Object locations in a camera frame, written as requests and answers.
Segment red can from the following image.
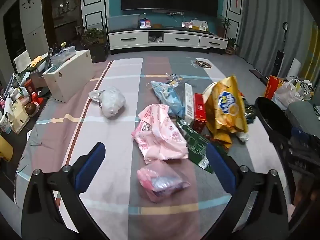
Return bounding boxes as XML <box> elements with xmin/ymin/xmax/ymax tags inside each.
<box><xmin>24</xmin><ymin>79</ymin><xmax>38</xmax><ymax>96</ymax></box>

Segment crumpled white tissue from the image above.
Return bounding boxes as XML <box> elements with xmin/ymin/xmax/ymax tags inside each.
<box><xmin>237</xmin><ymin>132</ymin><xmax>251</xmax><ymax>143</ymax></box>

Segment white carton box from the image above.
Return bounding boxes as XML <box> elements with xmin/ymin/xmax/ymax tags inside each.
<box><xmin>184</xmin><ymin>82</ymin><xmax>196</xmax><ymax>119</ymax></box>

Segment red toy figure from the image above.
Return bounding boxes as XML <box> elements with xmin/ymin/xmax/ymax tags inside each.
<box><xmin>30</xmin><ymin>93</ymin><xmax>44</xmax><ymax>106</ymax></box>

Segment white plastic shopping bag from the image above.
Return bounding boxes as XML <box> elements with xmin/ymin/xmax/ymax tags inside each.
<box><xmin>273</xmin><ymin>78</ymin><xmax>305</xmax><ymax>111</ymax></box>

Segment grey curtain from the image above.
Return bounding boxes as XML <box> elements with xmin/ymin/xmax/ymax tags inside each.
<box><xmin>236</xmin><ymin>0</ymin><xmax>320</xmax><ymax>80</ymax></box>

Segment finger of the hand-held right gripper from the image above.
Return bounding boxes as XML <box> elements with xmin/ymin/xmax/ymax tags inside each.
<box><xmin>254</xmin><ymin>97</ymin><xmax>292</xmax><ymax>140</ymax></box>

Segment white jar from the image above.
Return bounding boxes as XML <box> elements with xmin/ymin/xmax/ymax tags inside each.
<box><xmin>0</xmin><ymin>110</ymin><xmax>12</xmax><ymax>134</ymax></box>

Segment dark green snack package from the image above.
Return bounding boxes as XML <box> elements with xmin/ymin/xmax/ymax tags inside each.
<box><xmin>176</xmin><ymin>118</ymin><xmax>227</xmax><ymax>173</ymax></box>

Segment yellow chip bag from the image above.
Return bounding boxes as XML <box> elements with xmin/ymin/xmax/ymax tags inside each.
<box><xmin>203</xmin><ymin>75</ymin><xmax>248</xmax><ymax>144</ymax></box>

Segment white storage chest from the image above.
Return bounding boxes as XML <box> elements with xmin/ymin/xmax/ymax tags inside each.
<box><xmin>42</xmin><ymin>50</ymin><xmax>96</xmax><ymax>103</ymax></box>

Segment pink clear plastic bag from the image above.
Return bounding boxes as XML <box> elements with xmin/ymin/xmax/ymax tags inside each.
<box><xmin>137</xmin><ymin>160</ymin><xmax>191</xmax><ymax>203</ymax></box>

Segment white television cabinet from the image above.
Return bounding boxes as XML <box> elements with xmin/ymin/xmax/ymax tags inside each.
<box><xmin>107</xmin><ymin>27</ymin><xmax>228</xmax><ymax>53</ymax></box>

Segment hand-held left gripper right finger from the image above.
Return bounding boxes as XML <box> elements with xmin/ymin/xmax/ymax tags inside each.
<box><xmin>200</xmin><ymin>145</ymin><xmax>291</xmax><ymax>240</ymax></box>

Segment red carton box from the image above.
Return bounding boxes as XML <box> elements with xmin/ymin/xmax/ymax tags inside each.
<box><xmin>193</xmin><ymin>93</ymin><xmax>208</xmax><ymax>131</ymax></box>

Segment striped pastel bed sheet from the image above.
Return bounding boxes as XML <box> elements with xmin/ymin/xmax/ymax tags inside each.
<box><xmin>15</xmin><ymin>56</ymin><xmax>295</xmax><ymax>240</ymax></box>

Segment clear plastic container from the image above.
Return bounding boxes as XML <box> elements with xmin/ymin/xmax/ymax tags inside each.
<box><xmin>49</xmin><ymin>46</ymin><xmax>77</xmax><ymax>67</ymax></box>

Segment dark foil wrapper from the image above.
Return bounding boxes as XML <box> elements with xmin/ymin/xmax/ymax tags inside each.
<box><xmin>243</xmin><ymin>102</ymin><xmax>257</xmax><ymax>125</ymax></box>

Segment white panel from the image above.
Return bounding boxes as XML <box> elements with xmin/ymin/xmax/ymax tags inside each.
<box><xmin>287</xmin><ymin>57</ymin><xmax>302</xmax><ymax>78</ymax></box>

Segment beige carton box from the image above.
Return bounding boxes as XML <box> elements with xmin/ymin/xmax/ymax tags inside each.
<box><xmin>5</xmin><ymin>99</ymin><xmax>31</xmax><ymax>134</ymax></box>

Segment orange shopping bag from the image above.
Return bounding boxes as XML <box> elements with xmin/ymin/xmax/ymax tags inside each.
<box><xmin>263</xmin><ymin>75</ymin><xmax>286</xmax><ymax>101</ymax></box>

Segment light blue drawstring bag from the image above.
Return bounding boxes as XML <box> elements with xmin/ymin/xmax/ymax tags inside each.
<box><xmin>151</xmin><ymin>81</ymin><xmax>191</xmax><ymax>117</ymax></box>

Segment yellow white card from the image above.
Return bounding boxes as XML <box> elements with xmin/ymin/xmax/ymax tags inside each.
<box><xmin>191</xmin><ymin>19</ymin><xmax>209</xmax><ymax>32</ymax></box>

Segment silver foil wrapper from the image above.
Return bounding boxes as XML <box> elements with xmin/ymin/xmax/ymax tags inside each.
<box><xmin>165</xmin><ymin>72</ymin><xmax>188</xmax><ymax>85</ymax></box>

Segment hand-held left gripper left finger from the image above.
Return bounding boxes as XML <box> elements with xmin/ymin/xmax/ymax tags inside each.
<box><xmin>21</xmin><ymin>142</ymin><xmax>107</xmax><ymax>240</ymax></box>

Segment pink printed plastic package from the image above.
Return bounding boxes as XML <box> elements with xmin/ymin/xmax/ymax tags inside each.
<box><xmin>132</xmin><ymin>104</ymin><xmax>189</xmax><ymax>162</ymax></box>

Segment yellow container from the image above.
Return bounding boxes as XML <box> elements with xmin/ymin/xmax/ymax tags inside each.
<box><xmin>0</xmin><ymin>134</ymin><xmax>14</xmax><ymax>162</ymax></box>

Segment upright black vacuum cleaner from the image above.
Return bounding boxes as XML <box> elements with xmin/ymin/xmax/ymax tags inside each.
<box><xmin>271</xmin><ymin>22</ymin><xmax>288</xmax><ymax>77</ymax></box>

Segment small potted plant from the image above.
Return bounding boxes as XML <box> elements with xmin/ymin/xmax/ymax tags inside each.
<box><xmin>226</xmin><ymin>37</ymin><xmax>240</xmax><ymax>55</ymax></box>

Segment bushy potted plant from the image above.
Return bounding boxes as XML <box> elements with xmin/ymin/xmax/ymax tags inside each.
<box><xmin>81</xmin><ymin>27</ymin><xmax>108</xmax><ymax>63</ymax></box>

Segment tall potted plant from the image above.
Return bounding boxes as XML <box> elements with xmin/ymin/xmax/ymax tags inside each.
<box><xmin>216</xmin><ymin>14</ymin><xmax>232</xmax><ymax>38</ymax></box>

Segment brown round ornament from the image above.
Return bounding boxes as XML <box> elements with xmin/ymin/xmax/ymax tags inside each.
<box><xmin>25</xmin><ymin>102</ymin><xmax>38</xmax><ymax>117</ymax></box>

